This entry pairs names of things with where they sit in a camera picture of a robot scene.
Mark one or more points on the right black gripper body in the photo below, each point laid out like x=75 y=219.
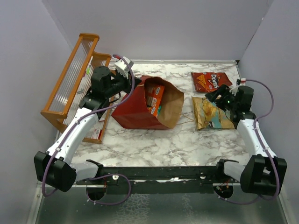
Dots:
x=227 y=101

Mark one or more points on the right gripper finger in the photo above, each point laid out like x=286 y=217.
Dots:
x=221 y=89
x=212 y=96

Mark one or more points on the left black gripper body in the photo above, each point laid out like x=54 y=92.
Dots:
x=119 y=83

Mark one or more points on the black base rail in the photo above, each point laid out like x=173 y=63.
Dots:
x=160 y=180

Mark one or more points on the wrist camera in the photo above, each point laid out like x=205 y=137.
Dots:
x=239 y=83
x=123 y=65

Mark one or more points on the red brown paper bag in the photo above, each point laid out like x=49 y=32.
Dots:
x=133 y=113

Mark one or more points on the orange Fox's candy bag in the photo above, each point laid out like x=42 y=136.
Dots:
x=153 y=97

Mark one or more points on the small red white card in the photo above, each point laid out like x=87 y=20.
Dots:
x=96 y=134

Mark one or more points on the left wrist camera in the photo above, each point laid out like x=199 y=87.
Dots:
x=123 y=65

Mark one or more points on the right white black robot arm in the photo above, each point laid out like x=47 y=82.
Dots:
x=264 y=173

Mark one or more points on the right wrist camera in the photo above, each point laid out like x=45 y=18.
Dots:
x=239 y=83

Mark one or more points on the red Doritos chip bag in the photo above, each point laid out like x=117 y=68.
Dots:
x=206 y=82

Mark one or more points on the orange wooden tiered rack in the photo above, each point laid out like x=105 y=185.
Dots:
x=74 y=81

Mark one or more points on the golden chip bag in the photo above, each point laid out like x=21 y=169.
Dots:
x=208 y=115

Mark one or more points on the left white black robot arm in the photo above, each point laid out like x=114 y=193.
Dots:
x=55 y=167

